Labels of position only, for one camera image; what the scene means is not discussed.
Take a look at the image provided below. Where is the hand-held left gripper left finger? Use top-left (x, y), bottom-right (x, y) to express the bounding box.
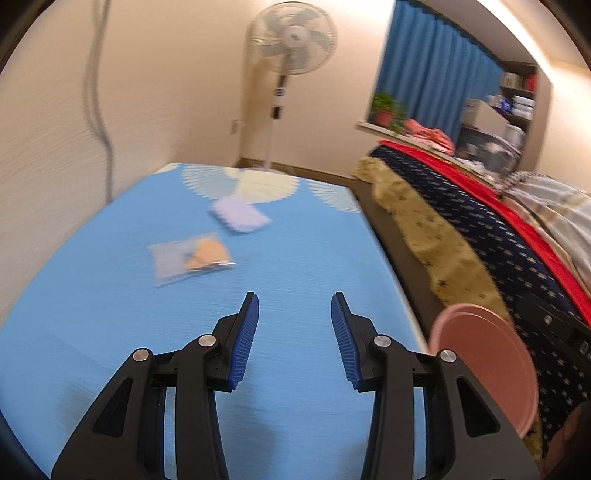
top-left (51, 291), bottom-right (260, 480)

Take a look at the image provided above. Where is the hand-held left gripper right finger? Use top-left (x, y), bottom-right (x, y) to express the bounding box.
top-left (330, 291), bottom-right (541, 480)

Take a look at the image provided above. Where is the pink plastic bin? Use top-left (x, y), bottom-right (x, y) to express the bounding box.
top-left (428, 302), bottom-right (540, 439)

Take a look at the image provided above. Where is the person's right forearm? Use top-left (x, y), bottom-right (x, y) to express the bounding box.
top-left (542, 399), bottom-right (591, 478)

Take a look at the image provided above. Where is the blue patterned mat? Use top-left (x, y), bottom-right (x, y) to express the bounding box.
top-left (0, 161), bottom-right (430, 480)

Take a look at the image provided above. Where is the clear packet with orange item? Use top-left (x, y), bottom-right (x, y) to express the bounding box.
top-left (148, 232), bottom-right (237, 289)

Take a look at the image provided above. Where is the grey striped cloth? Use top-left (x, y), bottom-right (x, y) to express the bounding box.
top-left (501, 170), bottom-right (591, 296)

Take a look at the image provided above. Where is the navy starry blanket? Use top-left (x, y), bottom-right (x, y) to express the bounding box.
top-left (367, 145), bottom-right (591, 462)

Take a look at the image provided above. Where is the lavender scalloped cloth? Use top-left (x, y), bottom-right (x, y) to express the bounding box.
top-left (208, 196), bottom-right (271, 234)

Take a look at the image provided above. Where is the bed with star blanket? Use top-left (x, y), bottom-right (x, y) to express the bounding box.
top-left (353, 156), bottom-right (546, 457)

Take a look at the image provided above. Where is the red blanket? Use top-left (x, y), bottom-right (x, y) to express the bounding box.
top-left (381, 140), bottom-right (591, 324)

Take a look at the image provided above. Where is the grey storage box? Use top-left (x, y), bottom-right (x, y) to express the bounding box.
top-left (455, 124), bottom-right (518, 174)

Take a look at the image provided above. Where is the white window sill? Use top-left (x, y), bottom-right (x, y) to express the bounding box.
top-left (355, 121), bottom-right (458, 158)

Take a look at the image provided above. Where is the white box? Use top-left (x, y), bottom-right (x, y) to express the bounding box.
top-left (464, 98), bottom-right (511, 132)

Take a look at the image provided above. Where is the pink cloth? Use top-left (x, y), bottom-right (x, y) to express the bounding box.
top-left (404, 117), bottom-right (455, 151)

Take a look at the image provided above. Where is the bookshelf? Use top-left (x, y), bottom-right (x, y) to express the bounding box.
top-left (499, 62), bottom-right (541, 144)

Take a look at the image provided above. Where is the potted green plant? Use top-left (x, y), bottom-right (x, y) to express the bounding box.
top-left (369, 92), bottom-right (407, 132)

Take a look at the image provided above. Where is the blue curtain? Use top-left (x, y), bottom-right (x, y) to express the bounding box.
top-left (373, 0), bottom-right (506, 144)

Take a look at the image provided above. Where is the white standing fan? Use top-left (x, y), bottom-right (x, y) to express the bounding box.
top-left (249, 2), bottom-right (339, 174)

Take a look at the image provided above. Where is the grey wall cable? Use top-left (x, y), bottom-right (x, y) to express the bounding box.
top-left (85, 0), bottom-right (116, 204)

